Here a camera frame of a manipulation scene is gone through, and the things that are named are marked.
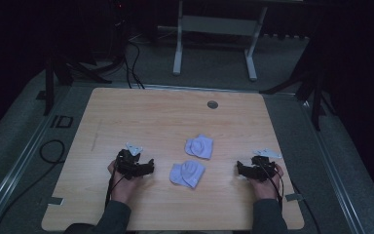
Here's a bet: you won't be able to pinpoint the black floor cable loop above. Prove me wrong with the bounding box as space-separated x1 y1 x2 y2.
0 138 66 234

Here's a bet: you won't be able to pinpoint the person's left hand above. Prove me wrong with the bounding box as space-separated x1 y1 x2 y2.
107 159 144 206

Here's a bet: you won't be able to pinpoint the person's right hand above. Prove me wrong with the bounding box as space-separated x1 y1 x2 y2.
247 163 285 201

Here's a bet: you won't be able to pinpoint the metal floor rail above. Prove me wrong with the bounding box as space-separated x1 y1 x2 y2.
300 97 368 234
0 85 79 232

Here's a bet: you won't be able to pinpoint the black cables on floor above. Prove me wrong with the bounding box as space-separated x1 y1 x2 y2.
122 40 146 90

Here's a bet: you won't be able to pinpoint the light purple ankle sock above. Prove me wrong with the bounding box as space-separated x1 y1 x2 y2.
168 159 206 189
184 134 214 161

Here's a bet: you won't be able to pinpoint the black metal stand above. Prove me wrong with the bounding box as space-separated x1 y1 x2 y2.
258 62 337 132
43 53 114 117

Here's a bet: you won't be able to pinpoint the black tape floor marking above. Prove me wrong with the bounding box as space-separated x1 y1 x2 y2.
50 114 75 129

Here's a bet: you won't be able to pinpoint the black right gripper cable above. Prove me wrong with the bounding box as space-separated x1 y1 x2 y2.
259 162 285 213

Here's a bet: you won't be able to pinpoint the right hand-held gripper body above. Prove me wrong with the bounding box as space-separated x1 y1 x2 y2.
247 148 283 182

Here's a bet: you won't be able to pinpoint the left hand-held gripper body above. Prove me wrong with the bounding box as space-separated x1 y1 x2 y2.
114 141 146 180

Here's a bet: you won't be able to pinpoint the white metal desk frame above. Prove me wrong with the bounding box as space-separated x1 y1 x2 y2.
172 0 269 82

